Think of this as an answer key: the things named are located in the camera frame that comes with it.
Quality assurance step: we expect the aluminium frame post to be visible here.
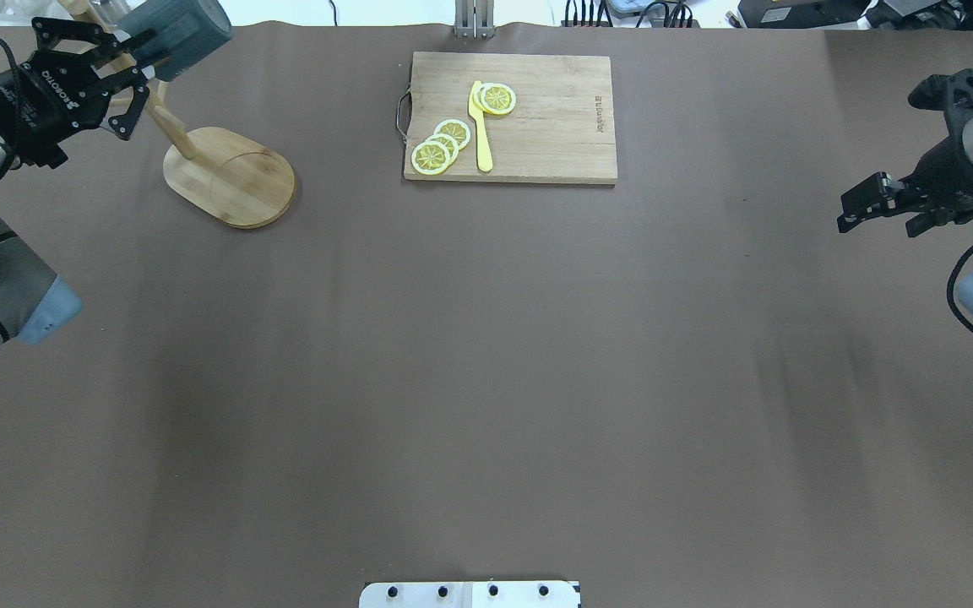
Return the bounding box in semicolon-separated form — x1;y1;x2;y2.
453;0;497;40

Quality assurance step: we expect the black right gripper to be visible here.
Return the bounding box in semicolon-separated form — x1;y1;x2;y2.
837;136;973;238

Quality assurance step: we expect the lemon slice middle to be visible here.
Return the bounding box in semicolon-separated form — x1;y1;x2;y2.
426;133;461;161

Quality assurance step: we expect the bamboo mug tree rack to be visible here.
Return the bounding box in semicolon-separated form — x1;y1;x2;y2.
61;1;296;230

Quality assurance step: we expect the lemon slice back of stack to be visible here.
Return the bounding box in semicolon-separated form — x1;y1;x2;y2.
433;119;471;150

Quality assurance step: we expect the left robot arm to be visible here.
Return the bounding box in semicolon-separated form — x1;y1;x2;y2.
0;17;155;347

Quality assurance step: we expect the wooden cutting board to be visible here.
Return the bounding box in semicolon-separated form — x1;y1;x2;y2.
403;51;618;186

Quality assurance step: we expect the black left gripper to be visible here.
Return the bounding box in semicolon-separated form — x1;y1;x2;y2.
0;17;157;169

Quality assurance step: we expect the lemon slice by knife tip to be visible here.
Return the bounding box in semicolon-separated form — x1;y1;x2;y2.
472;82;517;116

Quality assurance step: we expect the lemon slice front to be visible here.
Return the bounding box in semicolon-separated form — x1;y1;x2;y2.
410;141;453;176

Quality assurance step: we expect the blue mug yellow inside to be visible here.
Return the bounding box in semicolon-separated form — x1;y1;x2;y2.
118;1;233;82

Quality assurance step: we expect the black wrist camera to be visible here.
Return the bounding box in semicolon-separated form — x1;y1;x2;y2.
907;68;973;136

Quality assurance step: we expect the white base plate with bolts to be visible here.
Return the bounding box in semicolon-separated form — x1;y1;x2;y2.
358;580;583;607

